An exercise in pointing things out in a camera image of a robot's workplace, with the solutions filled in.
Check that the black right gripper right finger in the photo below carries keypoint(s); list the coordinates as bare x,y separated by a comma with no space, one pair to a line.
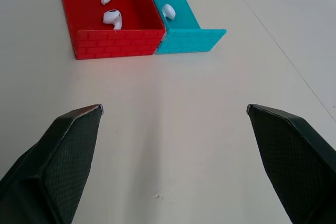
294,163

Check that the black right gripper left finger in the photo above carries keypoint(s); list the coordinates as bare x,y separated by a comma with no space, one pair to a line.
52,171

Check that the red brick-pattern tray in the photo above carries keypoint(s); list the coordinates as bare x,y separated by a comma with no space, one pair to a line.
118,43

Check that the teal brick-pattern tray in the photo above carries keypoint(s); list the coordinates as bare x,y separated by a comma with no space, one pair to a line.
189,39

